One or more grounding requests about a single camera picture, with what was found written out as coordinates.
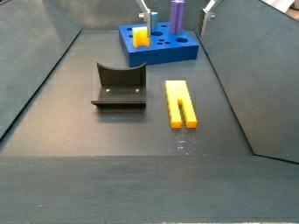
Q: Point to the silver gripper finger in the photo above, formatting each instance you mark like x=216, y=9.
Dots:
x=206, y=15
x=146, y=15

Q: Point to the yellow double-square fork block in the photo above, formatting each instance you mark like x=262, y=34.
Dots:
x=180, y=102

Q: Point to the blue foam peg board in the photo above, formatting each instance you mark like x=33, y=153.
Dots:
x=169, y=47

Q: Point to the light blue cylinder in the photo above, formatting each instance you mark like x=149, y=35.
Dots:
x=154, y=19

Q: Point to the purple star prism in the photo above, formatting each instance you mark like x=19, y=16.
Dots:
x=177, y=16

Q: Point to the yellow arch-notch block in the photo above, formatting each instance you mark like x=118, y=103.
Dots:
x=141, y=38

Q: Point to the black curved holder stand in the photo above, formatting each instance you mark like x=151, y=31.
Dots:
x=122, y=86

